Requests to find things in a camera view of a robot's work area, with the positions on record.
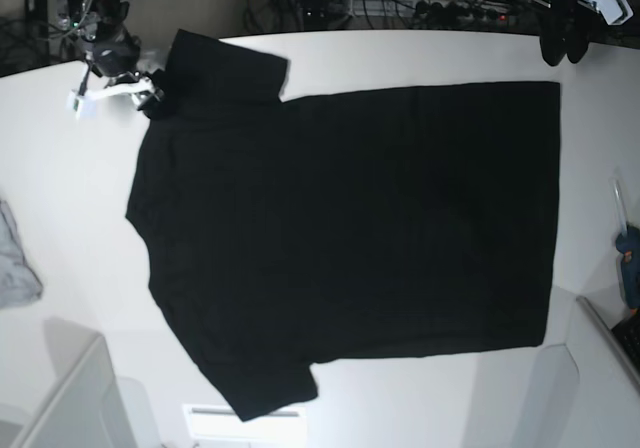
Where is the black T-shirt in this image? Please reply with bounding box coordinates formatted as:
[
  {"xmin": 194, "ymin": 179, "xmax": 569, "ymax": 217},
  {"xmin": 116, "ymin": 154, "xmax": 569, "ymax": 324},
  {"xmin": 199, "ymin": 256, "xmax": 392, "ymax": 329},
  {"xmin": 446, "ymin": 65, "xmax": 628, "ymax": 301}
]
[{"xmin": 126, "ymin": 31, "xmax": 561, "ymax": 421}]

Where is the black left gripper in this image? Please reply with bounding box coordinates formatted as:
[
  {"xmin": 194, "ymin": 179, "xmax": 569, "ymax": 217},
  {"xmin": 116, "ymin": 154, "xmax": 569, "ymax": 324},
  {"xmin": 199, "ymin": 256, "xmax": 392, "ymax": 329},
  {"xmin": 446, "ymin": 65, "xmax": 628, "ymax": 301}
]
[{"xmin": 532, "ymin": 0, "xmax": 590, "ymax": 66}]

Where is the power strip with plugs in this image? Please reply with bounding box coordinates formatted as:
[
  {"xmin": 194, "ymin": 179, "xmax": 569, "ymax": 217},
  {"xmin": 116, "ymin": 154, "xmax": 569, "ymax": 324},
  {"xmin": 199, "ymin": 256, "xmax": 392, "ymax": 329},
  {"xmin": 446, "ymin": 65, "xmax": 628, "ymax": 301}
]
[{"xmin": 347, "ymin": 0, "xmax": 521, "ymax": 22}]

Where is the black keyboard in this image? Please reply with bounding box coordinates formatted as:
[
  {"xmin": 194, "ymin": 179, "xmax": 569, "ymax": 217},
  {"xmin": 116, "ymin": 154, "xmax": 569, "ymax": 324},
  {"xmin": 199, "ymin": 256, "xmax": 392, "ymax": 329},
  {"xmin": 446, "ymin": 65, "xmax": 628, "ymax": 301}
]
[{"xmin": 612, "ymin": 313, "xmax": 640, "ymax": 369}]

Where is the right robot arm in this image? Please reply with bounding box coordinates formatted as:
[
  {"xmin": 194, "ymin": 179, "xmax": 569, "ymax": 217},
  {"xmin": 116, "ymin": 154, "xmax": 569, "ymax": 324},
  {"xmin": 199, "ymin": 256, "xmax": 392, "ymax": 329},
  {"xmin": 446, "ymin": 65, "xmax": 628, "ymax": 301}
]
[{"xmin": 56, "ymin": 0, "xmax": 165, "ymax": 119}]

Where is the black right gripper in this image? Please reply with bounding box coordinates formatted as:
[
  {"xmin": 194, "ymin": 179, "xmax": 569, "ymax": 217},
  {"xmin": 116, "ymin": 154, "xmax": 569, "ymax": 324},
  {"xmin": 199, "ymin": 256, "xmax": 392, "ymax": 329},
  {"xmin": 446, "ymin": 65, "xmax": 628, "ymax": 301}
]
[{"xmin": 81, "ymin": 31, "xmax": 167, "ymax": 119}]

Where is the grey cloth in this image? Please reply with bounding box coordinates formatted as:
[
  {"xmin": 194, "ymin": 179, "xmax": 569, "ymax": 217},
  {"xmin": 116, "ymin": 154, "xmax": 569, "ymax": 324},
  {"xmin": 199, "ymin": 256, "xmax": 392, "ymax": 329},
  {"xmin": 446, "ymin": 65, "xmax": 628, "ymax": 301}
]
[{"xmin": 1, "ymin": 200, "xmax": 44, "ymax": 309}]

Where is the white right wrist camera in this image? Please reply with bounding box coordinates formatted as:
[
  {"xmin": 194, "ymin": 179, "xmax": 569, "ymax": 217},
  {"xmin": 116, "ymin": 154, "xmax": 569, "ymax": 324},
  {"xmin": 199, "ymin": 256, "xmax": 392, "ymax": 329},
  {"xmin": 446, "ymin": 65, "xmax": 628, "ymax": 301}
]
[{"xmin": 66, "ymin": 78, "xmax": 155, "ymax": 119}]

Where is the blue glue gun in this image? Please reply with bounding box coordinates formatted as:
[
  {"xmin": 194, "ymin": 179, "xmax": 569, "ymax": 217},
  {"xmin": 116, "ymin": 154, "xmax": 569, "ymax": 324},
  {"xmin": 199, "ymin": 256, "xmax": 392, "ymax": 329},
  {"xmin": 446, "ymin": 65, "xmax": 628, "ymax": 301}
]
[{"xmin": 611, "ymin": 169, "xmax": 639, "ymax": 314}]

